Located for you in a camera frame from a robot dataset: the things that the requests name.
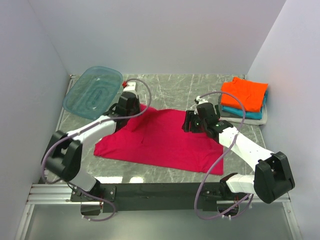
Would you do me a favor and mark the magenta t-shirt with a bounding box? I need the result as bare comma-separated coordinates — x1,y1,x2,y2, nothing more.
93,104,223,173

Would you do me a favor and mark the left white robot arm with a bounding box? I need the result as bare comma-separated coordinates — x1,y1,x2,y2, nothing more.
41,91,141,201

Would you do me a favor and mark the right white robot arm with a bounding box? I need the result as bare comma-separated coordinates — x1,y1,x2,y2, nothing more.
182,102,296,204

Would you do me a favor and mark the grey folded t-shirt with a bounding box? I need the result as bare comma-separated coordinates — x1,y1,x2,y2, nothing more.
216,94,242,123

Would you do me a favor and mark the teal plastic bin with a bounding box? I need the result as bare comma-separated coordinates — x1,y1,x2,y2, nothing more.
62,66,123,120

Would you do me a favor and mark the teal folded t-shirt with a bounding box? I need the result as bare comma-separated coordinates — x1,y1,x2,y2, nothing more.
221,90,268,120

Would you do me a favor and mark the orange folded t-shirt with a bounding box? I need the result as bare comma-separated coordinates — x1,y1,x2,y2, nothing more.
221,77,268,113

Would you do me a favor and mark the white folded t-shirt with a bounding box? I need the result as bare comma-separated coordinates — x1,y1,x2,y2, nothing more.
218,105,268,126

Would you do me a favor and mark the black base beam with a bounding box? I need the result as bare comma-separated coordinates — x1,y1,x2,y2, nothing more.
69,182,251,214

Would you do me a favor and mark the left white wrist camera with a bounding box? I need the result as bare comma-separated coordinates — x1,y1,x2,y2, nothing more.
122,81,138,93

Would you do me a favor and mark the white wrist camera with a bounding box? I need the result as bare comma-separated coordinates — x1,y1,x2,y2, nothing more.
194,96,208,105
122,81,138,93

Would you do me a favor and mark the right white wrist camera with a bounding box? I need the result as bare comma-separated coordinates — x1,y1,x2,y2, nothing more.
194,96,208,105

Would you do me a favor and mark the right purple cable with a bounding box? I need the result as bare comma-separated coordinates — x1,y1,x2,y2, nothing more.
193,91,254,221

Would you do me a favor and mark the purple cable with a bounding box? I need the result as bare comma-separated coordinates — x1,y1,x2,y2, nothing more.
193,91,254,221
40,78,153,223

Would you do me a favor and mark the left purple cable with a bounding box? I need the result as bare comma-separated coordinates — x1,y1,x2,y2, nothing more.
40,78,153,223

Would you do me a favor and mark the aluminium rail frame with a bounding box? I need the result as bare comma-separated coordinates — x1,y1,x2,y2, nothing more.
16,74,303,240

